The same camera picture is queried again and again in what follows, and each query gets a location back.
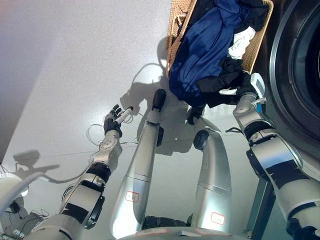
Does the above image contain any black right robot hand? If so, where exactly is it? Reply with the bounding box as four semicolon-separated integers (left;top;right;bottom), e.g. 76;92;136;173
219;71;266;101

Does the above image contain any white curved tube frame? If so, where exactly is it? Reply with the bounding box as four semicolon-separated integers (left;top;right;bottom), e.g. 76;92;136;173
0;171;49;214

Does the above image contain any blue garment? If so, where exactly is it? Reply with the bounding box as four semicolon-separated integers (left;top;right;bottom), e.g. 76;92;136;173
168;4;251;103

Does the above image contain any white garment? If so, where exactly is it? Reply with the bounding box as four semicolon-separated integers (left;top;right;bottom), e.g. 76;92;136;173
227;26;257;61

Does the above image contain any silver robot leg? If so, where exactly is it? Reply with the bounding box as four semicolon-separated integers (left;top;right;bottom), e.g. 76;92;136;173
192;116;232;233
109;109;165;240

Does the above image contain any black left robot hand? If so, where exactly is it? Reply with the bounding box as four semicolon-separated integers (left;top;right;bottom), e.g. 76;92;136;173
103;104;134;139

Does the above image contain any black left robot foot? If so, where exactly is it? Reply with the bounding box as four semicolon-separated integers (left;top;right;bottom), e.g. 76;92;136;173
151;88;167;112

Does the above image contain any silver robot torso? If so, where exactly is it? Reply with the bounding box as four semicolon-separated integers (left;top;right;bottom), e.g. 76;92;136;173
124;215;246;240

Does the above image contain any black garment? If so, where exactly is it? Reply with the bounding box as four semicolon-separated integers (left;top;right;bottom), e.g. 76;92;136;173
196;57;252;109

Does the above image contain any black robot foot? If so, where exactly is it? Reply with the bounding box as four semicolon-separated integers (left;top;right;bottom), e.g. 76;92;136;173
186;104;207;126
151;88;167;112

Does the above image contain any silver left robot leg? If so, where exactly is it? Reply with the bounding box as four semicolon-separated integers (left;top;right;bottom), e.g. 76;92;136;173
109;109;165;240

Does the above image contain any silver right robot leg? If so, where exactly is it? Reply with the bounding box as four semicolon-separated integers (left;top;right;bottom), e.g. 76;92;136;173
192;116;232;233

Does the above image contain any woven wicker laundry basket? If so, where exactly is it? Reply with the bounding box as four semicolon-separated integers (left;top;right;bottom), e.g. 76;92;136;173
165;0;275;79

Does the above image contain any thin white floor cable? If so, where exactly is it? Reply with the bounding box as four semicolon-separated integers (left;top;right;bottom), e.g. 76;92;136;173
85;109;146;149

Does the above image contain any grey front-loading washing machine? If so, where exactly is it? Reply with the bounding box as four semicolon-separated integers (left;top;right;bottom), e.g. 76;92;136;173
257;0;320;181

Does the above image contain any black right robot foot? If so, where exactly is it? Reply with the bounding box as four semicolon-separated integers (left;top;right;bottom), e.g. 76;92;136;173
186;104;207;126

